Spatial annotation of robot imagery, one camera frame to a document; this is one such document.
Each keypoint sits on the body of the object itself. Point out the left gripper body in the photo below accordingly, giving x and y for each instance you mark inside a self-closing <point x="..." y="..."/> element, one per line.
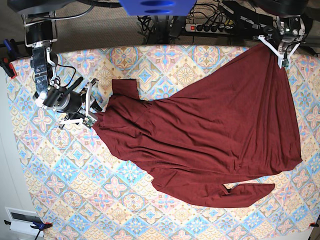
<point x="283" y="48"/>

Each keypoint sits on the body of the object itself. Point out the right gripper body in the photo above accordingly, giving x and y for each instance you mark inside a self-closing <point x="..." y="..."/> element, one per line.
<point x="76" y="105"/>

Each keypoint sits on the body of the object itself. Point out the maroon t-shirt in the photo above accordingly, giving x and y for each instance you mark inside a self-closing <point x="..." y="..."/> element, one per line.
<point x="206" y="143"/>

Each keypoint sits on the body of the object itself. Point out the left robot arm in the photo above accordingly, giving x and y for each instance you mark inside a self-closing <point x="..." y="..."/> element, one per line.
<point x="290" y="29"/>

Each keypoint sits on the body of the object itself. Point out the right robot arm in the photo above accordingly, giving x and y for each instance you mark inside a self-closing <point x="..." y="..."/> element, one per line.
<point x="39" y="21"/>

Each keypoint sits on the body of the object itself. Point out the white power strip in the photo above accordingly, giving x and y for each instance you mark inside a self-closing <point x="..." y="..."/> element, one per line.
<point x="207" y="29"/>

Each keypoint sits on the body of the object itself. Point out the patterned tablecloth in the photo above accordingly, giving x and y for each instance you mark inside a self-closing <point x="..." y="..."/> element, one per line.
<point x="87" y="194"/>

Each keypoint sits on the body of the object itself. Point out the blue clamp upper left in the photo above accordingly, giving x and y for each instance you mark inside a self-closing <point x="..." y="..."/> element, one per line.
<point x="5" y="62"/>

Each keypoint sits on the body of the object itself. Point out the blue clamp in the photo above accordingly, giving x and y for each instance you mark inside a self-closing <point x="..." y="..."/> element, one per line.
<point x="37" y="226"/>
<point x="5" y="62"/>

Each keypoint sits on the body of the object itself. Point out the blue clamp lower left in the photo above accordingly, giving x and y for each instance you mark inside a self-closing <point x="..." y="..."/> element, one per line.
<point x="37" y="226"/>

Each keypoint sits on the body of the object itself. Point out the white floor vent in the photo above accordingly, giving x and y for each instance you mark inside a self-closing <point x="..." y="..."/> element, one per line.
<point x="22" y="220"/>

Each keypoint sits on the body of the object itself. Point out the orange clamp right edge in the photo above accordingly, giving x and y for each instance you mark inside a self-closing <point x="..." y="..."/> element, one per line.
<point x="314" y="225"/>

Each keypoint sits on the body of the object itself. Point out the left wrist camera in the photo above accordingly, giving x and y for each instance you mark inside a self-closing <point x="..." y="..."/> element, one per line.
<point x="283" y="63"/>

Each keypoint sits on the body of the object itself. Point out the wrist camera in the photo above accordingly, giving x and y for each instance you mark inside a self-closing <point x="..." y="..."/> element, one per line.
<point x="89" y="121"/>
<point x="283" y="63"/>

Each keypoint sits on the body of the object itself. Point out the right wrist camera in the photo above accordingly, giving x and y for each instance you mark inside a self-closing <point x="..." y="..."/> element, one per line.
<point x="89" y="121"/>

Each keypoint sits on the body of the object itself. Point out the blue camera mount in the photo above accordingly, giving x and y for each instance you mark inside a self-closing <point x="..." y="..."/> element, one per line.
<point x="157" y="7"/>

